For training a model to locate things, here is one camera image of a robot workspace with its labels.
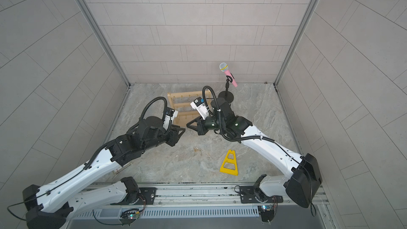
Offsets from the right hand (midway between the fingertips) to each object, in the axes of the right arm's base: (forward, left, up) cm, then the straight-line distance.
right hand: (189, 127), depth 67 cm
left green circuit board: (-28, +27, -22) cm, 45 cm away
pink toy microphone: (+37, -19, +2) cm, 42 cm away
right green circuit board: (-30, -32, -26) cm, 51 cm away
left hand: (+1, +2, -3) cm, 3 cm away
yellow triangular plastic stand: (-12, -17, -25) cm, 32 cm away
